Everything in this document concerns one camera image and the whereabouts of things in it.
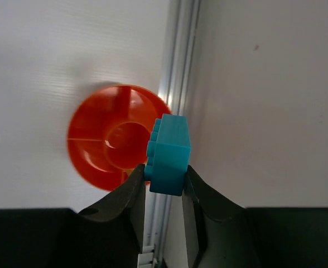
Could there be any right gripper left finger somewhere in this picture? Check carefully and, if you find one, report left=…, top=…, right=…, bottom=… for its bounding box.
left=0, top=164, right=146, bottom=267

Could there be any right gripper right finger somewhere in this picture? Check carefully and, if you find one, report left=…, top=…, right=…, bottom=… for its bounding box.
left=182, top=167, right=328, bottom=267

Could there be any teal lego brick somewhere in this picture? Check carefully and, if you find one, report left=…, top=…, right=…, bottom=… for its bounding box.
left=144, top=114, right=191, bottom=196

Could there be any orange round sorting container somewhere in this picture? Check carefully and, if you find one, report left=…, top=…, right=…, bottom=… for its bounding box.
left=66, top=84, right=171, bottom=192

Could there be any aluminium frame rail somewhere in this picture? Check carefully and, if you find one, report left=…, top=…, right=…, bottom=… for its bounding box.
left=137, top=0, right=202, bottom=268

